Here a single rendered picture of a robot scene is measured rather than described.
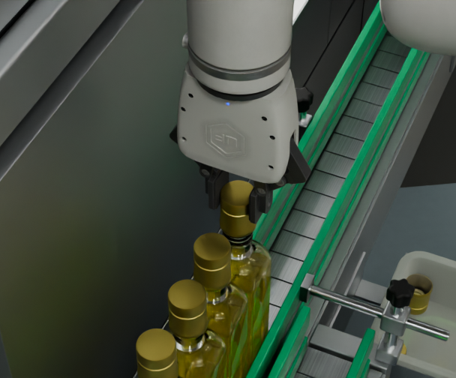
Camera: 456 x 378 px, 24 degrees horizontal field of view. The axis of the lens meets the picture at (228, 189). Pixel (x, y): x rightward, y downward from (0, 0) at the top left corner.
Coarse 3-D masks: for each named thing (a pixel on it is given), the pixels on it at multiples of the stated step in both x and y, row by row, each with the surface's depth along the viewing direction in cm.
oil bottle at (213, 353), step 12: (216, 336) 102; (204, 348) 100; (216, 348) 101; (180, 360) 99; (192, 360) 99; (204, 360) 100; (216, 360) 101; (180, 372) 100; (192, 372) 99; (204, 372) 100; (216, 372) 102
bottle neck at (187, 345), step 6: (174, 336) 99; (204, 336) 100; (180, 342) 99; (186, 342) 98; (192, 342) 98; (198, 342) 99; (180, 348) 99; (186, 348) 99; (192, 348) 99; (198, 348) 100
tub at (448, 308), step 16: (416, 256) 140; (432, 256) 139; (400, 272) 138; (416, 272) 141; (432, 272) 140; (448, 272) 139; (448, 288) 141; (384, 304) 134; (432, 304) 143; (448, 304) 143; (432, 320) 141; (448, 320) 141; (416, 336) 140; (416, 352) 138; (432, 352) 138; (448, 352) 138; (416, 368) 129; (432, 368) 128; (448, 368) 136
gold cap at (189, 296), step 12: (180, 288) 96; (192, 288) 96; (204, 288) 96; (168, 300) 95; (180, 300) 95; (192, 300) 95; (204, 300) 95; (180, 312) 95; (192, 312) 95; (204, 312) 96; (180, 324) 96; (192, 324) 96; (204, 324) 97; (180, 336) 97; (192, 336) 97
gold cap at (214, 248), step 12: (204, 240) 100; (216, 240) 100; (204, 252) 99; (216, 252) 99; (228, 252) 99; (204, 264) 99; (216, 264) 98; (228, 264) 100; (204, 276) 100; (216, 276) 100; (228, 276) 101; (216, 288) 101
